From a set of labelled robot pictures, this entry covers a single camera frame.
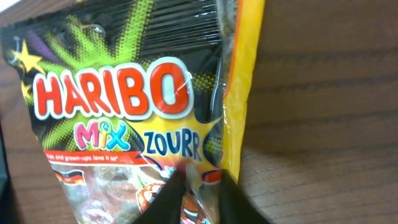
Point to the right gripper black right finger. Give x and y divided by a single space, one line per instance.
234 205

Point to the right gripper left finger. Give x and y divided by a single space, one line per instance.
166 207

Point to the black Haribo candy bag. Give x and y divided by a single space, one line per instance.
121 94

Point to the dark green box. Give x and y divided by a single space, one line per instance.
7 214

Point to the yellow candy bag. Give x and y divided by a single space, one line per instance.
240 23

